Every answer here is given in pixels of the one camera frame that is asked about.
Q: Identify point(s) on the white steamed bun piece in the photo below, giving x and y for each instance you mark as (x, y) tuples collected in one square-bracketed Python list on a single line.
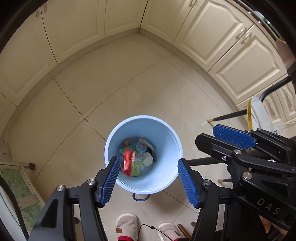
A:
[(148, 158)]

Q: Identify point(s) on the white framed green panel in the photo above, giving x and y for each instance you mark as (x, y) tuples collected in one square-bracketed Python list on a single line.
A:
[(13, 183)]

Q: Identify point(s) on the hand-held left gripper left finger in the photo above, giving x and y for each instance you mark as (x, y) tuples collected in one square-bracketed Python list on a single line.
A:
[(111, 183)]

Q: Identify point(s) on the milk carton with straw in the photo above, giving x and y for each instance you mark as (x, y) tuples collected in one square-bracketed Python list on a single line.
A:
[(141, 147)]

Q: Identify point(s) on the light green snack packet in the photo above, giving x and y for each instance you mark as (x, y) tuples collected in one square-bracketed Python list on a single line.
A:
[(137, 170)]

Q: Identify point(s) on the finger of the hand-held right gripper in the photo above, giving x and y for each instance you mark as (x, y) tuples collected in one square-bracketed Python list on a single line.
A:
[(212, 146), (233, 136)]

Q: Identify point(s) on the dark green gold-edged packet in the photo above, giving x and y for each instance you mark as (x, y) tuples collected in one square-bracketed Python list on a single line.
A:
[(129, 148)]

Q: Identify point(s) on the beige plush slipper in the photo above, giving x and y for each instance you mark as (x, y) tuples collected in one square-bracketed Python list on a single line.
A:
[(127, 223), (167, 230)]

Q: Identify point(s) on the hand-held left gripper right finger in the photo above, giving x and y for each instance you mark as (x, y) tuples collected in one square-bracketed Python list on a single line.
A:
[(188, 185)]

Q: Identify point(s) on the round marble table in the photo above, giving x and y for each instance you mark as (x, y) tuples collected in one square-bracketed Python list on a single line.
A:
[(261, 113)]

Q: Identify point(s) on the red white checkered packet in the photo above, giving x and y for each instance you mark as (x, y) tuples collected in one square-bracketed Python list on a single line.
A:
[(128, 162)]

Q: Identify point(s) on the blue plastic bin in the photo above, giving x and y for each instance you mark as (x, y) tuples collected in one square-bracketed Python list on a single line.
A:
[(161, 143)]

